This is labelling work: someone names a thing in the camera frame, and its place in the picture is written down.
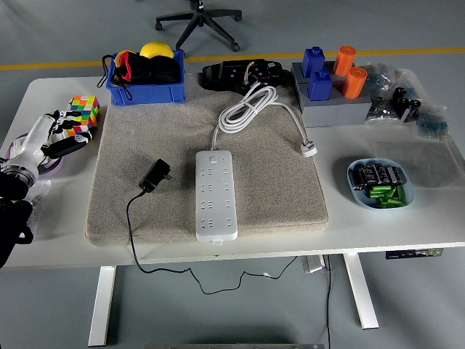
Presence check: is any black batteries pile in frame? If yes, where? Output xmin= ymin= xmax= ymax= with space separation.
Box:
xmin=349 ymin=162 xmax=406 ymax=192

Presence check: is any silver metal bracket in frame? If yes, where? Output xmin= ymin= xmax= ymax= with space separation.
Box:
xmin=301 ymin=255 xmax=327 ymax=274

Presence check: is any orange cylinder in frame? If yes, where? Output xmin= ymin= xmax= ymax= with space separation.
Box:
xmin=332 ymin=45 xmax=357 ymax=77
xmin=341 ymin=66 xmax=369 ymax=100

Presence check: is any blue peg block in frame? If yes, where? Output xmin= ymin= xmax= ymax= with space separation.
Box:
xmin=301 ymin=46 xmax=326 ymax=78
xmin=307 ymin=68 xmax=333 ymax=102

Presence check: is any black table control box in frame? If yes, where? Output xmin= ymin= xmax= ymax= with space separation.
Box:
xmin=385 ymin=248 xmax=444 ymax=260

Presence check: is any clear bag of silver screws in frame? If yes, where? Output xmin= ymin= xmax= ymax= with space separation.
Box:
xmin=364 ymin=95 xmax=397 ymax=125

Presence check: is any red yellow fabric item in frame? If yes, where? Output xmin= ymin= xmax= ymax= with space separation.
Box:
xmin=115 ymin=49 xmax=138 ymax=83

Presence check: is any black drawstring pouch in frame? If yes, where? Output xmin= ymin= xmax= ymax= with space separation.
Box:
xmin=97 ymin=52 xmax=182 ymax=102

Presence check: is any green batteries pile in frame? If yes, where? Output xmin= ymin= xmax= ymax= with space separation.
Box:
xmin=368 ymin=184 xmax=407 ymax=209

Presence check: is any black power adapter with cord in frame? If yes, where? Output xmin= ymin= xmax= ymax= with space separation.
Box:
xmin=126 ymin=159 xmax=299 ymax=295

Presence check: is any clear bag of blue parts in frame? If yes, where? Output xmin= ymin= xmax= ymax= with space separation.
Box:
xmin=363 ymin=62 xmax=397 ymax=97
xmin=416 ymin=104 xmax=450 ymax=141

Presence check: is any white table leg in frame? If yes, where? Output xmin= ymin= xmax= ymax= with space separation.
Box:
xmin=88 ymin=265 xmax=117 ymax=348
xmin=343 ymin=253 xmax=380 ymax=330

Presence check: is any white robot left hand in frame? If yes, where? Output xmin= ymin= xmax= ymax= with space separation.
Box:
xmin=9 ymin=110 xmax=98 ymax=169

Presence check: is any yellow ball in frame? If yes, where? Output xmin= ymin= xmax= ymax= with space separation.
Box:
xmin=139 ymin=41 xmax=174 ymax=60

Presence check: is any large empty clear bag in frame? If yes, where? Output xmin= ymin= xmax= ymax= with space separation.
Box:
xmin=369 ymin=136 xmax=465 ymax=189

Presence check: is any white power strip with cord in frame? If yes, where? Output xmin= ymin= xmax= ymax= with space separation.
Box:
xmin=195 ymin=81 xmax=320 ymax=246

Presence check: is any black office chair base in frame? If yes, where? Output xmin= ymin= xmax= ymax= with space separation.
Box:
xmin=155 ymin=0 xmax=243 ymax=52

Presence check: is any grey peg block base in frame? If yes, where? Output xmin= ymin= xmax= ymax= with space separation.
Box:
xmin=290 ymin=60 xmax=373 ymax=129

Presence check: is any grey-brown fabric mat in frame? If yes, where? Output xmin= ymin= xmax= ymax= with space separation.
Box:
xmin=84 ymin=72 xmax=330 ymax=247

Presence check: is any thin black hanging cable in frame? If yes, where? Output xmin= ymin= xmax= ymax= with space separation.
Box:
xmin=325 ymin=254 xmax=333 ymax=349

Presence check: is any black electronic device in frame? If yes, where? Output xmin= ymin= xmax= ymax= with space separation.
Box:
xmin=198 ymin=58 xmax=284 ymax=92

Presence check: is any clear bag of black capacitors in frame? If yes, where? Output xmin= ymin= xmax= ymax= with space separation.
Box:
xmin=391 ymin=86 xmax=423 ymax=123

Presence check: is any colourful puzzle cube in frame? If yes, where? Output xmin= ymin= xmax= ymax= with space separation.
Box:
xmin=67 ymin=95 xmax=101 ymax=137

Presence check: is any light blue dish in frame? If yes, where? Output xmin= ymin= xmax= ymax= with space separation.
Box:
xmin=347 ymin=157 xmax=416 ymax=211

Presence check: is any crumpled clear plastic bag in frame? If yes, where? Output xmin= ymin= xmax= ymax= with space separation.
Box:
xmin=21 ymin=180 xmax=52 ymax=233

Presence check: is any blue plastic bin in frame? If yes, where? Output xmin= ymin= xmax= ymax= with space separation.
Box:
xmin=105 ymin=49 xmax=187 ymax=107

